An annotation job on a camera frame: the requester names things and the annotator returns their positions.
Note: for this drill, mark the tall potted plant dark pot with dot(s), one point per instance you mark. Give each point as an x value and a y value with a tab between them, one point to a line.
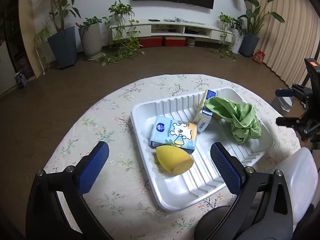
62	45

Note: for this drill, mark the floral tablecloth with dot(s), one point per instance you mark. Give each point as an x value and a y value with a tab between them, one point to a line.
112	120

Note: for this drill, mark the red paper bag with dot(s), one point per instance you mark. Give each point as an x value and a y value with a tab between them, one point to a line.
259	57

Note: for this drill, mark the grassy houseplant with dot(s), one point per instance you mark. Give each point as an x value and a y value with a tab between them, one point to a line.
41	36

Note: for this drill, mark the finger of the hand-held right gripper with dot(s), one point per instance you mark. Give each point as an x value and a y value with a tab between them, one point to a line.
287	122
283	93

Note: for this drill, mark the white plastic tray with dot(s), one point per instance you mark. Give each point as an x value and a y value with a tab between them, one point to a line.
207	177

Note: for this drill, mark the cartoon print tissue pack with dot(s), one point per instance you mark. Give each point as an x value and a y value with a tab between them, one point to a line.
203	122
170	135

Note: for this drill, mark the translucent plastic container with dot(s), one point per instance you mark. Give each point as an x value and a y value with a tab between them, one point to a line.
300	175

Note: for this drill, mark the black remote control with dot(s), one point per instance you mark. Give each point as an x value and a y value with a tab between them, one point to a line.
153	20

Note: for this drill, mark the small white pot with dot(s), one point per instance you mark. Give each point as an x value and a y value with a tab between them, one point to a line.
191	41

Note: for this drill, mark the red storage box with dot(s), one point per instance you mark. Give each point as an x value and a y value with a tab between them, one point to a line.
175	41
151	42

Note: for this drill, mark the yellow cup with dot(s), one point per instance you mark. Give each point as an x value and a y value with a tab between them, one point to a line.
172	160

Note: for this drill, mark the large-leaf plant dark pot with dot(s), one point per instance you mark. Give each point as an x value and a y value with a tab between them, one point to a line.
250	42

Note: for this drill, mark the clutter on console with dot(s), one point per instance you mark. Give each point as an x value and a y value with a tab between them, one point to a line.
180	20

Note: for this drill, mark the white television console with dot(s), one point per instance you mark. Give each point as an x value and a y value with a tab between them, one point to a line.
172	28

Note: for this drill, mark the small plant ribbed grey pot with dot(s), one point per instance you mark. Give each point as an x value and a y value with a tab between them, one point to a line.
91	40

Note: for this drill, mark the beige curtain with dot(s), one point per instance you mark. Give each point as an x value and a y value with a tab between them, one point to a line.
287	30

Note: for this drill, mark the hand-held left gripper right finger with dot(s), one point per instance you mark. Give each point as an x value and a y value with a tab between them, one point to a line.
225	165

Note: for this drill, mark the green cloth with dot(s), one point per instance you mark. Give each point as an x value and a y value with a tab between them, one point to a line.
240	120

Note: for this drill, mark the grey trash can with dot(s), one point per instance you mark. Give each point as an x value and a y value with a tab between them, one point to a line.
282	104

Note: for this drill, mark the trailing vine plant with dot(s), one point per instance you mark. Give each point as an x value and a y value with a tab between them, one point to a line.
125	45

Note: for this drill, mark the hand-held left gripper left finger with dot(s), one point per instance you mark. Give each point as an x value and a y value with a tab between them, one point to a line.
93	167

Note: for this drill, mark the trailing plant white pot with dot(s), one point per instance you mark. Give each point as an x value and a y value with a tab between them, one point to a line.
227	30

